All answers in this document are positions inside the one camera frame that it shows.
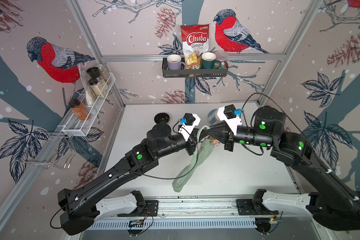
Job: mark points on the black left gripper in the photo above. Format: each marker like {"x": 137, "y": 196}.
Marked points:
{"x": 192, "y": 145}

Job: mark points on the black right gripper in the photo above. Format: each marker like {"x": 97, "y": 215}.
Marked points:
{"x": 230, "y": 139}

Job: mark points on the green corduroy shoulder bag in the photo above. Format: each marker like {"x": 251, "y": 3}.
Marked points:
{"x": 200, "y": 155}

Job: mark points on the plush keychain decoration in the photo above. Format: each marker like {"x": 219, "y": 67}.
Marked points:
{"x": 214, "y": 141}

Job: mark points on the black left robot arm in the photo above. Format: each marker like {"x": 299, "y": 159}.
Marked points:
{"x": 79, "y": 206}

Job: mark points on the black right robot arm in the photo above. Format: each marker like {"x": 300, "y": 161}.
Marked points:
{"x": 333, "y": 205}

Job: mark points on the Chuba cassava chips bag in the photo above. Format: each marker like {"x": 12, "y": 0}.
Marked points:
{"x": 195, "y": 41}

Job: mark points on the blue striped plate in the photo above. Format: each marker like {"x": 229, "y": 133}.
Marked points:
{"x": 212, "y": 119}

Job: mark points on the black bowl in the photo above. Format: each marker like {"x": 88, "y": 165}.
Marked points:
{"x": 161, "y": 118}

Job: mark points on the glass candy jar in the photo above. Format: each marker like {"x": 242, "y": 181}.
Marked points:
{"x": 221, "y": 60}

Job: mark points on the green mug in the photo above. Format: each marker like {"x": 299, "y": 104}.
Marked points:
{"x": 208, "y": 60}

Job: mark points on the purple mug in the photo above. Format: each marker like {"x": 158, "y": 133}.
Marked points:
{"x": 175, "y": 62}

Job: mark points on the brown spice jar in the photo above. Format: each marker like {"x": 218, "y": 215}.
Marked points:
{"x": 104, "y": 72}

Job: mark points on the white spice jar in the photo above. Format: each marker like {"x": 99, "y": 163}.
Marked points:
{"x": 97, "y": 88}

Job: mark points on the orange spice jar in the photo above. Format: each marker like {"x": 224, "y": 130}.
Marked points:
{"x": 79, "y": 109}

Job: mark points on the black lid spice jar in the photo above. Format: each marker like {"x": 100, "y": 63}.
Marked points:
{"x": 95, "y": 73}

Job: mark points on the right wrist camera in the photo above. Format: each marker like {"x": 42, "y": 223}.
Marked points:
{"x": 231, "y": 116}

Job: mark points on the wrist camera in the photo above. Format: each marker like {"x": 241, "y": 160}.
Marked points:
{"x": 231, "y": 116}
{"x": 188, "y": 123}

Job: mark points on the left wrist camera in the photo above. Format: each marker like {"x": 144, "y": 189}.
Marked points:
{"x": 188, "y": 123}

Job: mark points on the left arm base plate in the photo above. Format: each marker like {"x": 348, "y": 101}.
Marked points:
{"x": 148, "y": 208}

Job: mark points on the black wall shelf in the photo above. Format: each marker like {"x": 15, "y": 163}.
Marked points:
{"x": 184, "y": 73}

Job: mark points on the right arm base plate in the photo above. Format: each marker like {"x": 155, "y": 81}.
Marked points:
{"x": 248, "y": 207}

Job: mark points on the white wire shelf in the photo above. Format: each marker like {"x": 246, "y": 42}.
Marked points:
{"x": 81, "y": 128}

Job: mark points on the wire hook rack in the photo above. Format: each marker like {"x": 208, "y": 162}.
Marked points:
{"x": 58, "y": 151}

